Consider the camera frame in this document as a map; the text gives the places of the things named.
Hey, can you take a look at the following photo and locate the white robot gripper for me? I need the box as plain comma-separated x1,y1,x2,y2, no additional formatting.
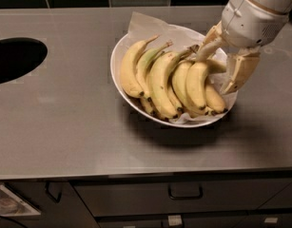
195,0,289,95

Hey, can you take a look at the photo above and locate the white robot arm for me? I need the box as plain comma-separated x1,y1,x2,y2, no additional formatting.
196,0,292,94

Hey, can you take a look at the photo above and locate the yellow banana behind front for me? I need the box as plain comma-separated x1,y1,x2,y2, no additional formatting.
171,60,199,118

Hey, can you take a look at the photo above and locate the white oval bowl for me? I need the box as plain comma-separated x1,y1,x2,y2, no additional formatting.
110,24,226,128

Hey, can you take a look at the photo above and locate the large yellow centre banana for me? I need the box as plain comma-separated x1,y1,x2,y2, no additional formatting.
148,45,198,119

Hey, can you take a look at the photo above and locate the greenish yellow banana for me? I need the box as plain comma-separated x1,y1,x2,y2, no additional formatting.
136,41,173,100

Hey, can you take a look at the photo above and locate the small yellow banana underneath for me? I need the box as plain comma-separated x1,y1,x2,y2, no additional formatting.
140,98,155,116

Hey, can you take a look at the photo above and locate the white paper liner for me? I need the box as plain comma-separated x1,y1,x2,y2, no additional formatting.
122,12,237,128

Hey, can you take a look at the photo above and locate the grey drawer front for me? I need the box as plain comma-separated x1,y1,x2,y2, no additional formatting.
75,179,292,218

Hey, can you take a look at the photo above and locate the black round sink hole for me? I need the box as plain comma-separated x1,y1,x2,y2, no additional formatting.
0,37,48,84

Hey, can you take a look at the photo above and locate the grey cabinet door left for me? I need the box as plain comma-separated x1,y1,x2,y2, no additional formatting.
7,181,99,228

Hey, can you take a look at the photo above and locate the black drawer handle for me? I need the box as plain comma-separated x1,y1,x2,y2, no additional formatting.
167,183,204,200

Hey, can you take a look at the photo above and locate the black cabinet handle left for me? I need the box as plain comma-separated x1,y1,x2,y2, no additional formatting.
45,181,62,203

